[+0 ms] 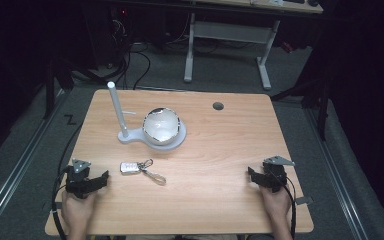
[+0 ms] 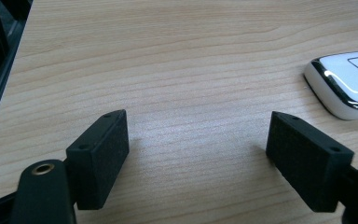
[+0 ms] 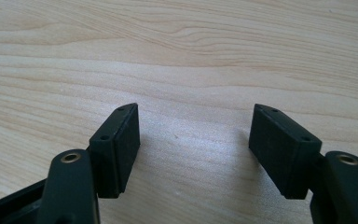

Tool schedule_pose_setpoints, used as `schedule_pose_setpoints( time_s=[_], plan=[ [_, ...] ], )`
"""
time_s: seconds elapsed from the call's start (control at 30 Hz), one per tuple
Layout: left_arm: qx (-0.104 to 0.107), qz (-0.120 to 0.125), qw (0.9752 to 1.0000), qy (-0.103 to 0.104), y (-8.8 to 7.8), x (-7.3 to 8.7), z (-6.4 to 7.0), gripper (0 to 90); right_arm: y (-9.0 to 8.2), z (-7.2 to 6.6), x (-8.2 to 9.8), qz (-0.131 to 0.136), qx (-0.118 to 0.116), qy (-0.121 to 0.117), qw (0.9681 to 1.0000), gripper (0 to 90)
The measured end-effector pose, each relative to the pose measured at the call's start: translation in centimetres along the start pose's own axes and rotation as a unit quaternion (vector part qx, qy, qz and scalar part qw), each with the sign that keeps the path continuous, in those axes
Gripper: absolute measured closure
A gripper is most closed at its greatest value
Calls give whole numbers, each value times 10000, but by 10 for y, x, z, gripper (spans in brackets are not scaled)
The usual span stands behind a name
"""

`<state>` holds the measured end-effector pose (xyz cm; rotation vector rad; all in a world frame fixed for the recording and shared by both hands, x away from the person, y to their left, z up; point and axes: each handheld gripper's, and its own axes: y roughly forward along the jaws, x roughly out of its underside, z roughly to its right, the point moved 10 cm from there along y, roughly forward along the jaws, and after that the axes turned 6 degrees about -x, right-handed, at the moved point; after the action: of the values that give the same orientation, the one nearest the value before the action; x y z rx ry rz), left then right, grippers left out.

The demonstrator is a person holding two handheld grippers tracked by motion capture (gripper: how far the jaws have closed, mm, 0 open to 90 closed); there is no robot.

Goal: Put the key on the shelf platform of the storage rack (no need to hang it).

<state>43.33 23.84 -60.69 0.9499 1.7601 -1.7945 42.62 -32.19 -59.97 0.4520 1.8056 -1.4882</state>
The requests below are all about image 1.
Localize wooden desk with white legs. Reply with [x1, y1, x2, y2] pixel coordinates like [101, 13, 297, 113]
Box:
[182, 0, 325, 91]

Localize black metal stand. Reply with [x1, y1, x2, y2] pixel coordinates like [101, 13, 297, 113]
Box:
[269, 63, 333, 142]
[42, 58, 76, 120]

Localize person's left hand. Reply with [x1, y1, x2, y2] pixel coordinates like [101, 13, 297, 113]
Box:
[61, 189, 98, 231]

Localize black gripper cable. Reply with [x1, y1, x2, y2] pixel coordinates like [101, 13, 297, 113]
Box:
[50, 168, 70, 240]
[273, 173, 298, 240]

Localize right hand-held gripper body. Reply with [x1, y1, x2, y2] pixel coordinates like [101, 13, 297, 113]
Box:
[259, 155, 296, 194]

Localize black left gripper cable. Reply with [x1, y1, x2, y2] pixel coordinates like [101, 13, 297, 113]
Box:
[50, 168, 70, 240]

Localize silver key fob with ring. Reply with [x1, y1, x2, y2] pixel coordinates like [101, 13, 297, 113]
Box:
[119, 158, 167, 186]

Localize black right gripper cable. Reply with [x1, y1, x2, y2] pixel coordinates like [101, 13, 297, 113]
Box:
[273, 173, 298, 240]

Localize grey tag on table edge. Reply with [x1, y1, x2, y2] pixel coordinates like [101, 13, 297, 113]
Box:
[294, 196, 314, 206]

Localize white stand with pole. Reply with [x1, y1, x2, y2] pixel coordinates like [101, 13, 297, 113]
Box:
[107, 81, 188, 152]

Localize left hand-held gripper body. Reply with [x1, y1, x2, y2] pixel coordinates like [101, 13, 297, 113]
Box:
[64, 158, 96, 200]

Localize grey metal floor rail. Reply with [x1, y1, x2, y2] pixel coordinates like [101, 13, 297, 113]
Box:
[304, 108, 370, 240]
[0, 89, 68, 236]

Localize black floor cables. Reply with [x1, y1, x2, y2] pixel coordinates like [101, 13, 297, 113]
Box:
[73, 13, 194, 91]

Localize person's right hand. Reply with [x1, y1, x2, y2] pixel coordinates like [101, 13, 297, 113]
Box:
[258, 184, 293, 219]

